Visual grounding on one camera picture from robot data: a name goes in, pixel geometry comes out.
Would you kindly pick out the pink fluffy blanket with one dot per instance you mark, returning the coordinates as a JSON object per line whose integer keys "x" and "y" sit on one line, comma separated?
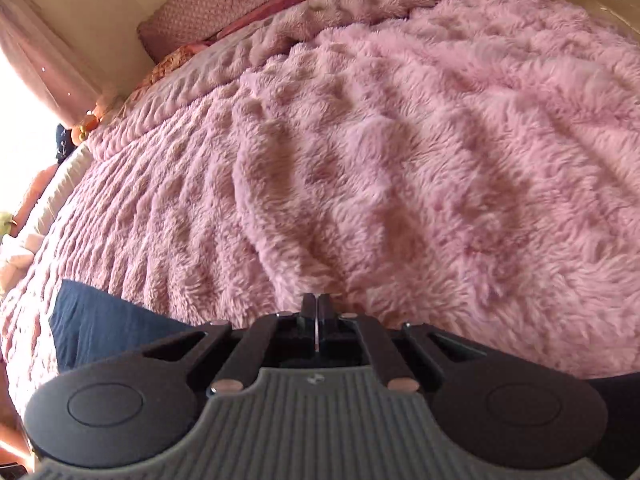
{"x": 380, "y": 150}

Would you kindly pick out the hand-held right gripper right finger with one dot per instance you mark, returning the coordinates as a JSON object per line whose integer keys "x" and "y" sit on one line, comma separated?
{"x": 325, "y": 321}

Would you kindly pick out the cream bed sheet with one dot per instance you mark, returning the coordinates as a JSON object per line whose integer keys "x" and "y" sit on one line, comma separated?
{"x": 65, "y": 180}

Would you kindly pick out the pink quilted headboard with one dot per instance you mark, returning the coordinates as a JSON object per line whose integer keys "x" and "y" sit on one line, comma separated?
{"x": 215, "y": 5}

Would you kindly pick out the navy printed cloth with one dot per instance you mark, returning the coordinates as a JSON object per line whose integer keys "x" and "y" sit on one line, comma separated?
{"x": 64, "y": 142}

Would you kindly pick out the orange plush toy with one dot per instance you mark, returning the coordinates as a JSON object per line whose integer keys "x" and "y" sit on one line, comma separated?
{"x": 86, "y": 122}

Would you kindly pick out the floral pink pillow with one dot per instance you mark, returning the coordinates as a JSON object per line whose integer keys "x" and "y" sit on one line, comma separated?
{"x": 170, "y": 62}

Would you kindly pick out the navy blue pants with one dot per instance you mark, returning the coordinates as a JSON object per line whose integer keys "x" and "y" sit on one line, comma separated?
{"x": 110, "y": 325}

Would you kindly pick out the dark pink pillow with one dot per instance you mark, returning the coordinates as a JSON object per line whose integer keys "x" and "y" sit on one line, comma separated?
{"x": 260, "y": 17}

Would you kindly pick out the pink curtain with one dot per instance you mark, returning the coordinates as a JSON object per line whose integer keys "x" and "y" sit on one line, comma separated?
{"x": 45, "y": 55}

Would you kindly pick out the long pink plush toy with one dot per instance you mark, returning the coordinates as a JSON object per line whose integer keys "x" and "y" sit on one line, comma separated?
{"x": 37, "y": 195}

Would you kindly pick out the white pink plush toy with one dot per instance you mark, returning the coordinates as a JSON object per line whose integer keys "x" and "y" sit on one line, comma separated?
{"x": 15, "y": 260}

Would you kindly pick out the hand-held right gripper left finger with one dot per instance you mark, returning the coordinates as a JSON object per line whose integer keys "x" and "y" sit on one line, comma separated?
{"x": 309, "y": 321}

